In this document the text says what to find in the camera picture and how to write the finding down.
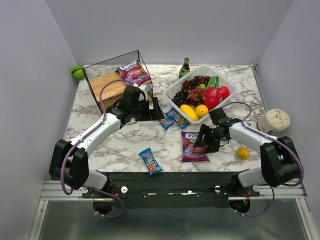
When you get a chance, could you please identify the red apple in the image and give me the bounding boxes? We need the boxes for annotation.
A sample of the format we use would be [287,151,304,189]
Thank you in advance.
[218,86,230,100]

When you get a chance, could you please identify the dark grape bunch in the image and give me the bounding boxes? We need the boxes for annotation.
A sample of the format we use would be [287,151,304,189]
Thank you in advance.
[172,90,188,107]

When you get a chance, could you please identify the green lime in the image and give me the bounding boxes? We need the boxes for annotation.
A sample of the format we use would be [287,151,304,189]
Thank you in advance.
[196,83,206,89]

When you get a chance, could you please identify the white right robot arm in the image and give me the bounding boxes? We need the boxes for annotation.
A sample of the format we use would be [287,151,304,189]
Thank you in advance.
[186,107,304,190]

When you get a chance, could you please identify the yellow mango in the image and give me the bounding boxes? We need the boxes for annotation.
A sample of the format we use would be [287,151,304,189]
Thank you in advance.
[180,104,199,121]

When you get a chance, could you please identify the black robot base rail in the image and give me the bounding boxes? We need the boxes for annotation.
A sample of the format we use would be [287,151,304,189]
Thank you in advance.
[107,172,260,209]

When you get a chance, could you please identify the red grape bunch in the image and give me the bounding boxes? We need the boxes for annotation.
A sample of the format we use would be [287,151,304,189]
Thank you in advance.
[181,75,211,101]

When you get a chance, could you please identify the orange fruit in basket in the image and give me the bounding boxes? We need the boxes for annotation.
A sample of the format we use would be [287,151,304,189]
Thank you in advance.
[195,104,209,118]

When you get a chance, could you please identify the orange fruit on table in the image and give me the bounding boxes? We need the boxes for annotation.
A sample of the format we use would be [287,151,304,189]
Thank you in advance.
[236,146,250,160]

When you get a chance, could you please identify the green glass bottle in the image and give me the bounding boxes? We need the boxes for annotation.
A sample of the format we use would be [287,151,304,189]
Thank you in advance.
[178,57,190,79]

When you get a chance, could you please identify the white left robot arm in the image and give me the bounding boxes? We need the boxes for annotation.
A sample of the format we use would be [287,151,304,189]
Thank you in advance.
[49,84,153,195]

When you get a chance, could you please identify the beige cloth sack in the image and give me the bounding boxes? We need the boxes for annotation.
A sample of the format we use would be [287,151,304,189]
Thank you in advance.
[256,108,291,136]

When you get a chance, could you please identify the pink dragon fruit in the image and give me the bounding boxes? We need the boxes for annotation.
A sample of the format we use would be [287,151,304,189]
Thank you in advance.
[202,76,223,110]

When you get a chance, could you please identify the green watermelon ball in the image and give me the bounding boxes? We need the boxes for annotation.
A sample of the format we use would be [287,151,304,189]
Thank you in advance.
[71,65,85,80]

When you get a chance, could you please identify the white plastic fruit basket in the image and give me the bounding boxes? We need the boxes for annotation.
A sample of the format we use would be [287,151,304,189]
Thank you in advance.
[163,65,237,125]

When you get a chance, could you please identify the purple Fox's candy bag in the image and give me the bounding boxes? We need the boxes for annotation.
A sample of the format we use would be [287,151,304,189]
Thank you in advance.
[115,60,151,86]
[181,131,210,163]

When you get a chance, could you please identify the wire and wood shelf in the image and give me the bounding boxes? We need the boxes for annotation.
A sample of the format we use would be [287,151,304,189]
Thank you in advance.
[83,50,154,115]

